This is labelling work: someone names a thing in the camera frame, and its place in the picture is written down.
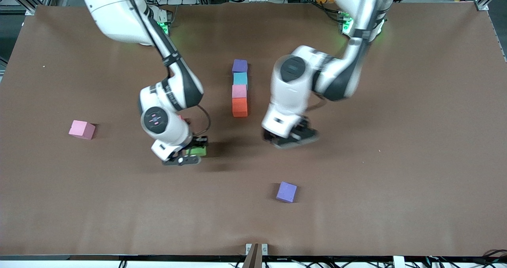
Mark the orange foam cube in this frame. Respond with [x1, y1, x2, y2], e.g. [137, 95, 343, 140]
[232, 98, 248, 118]

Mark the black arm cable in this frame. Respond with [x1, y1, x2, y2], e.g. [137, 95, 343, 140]
[121, 0, 211, 140]
[305, 0, 396, 114]

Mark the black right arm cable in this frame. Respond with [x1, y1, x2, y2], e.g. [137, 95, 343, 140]
[121, 0, 211, 140]

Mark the silver metal bracket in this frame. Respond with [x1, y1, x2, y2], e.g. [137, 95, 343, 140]
[246, 243, 268, 256]

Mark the green foam cube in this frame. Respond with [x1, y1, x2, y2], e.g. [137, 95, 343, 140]
[185, 146, 208, 158]

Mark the brown table cover sheet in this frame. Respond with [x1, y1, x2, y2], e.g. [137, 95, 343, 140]
[0, 3, 507, 257]

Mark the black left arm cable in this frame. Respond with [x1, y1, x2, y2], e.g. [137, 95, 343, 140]
[305, 0, 396, 114]

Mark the black base cable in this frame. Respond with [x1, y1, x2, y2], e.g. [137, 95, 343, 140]
[315, 1, 345, 23]

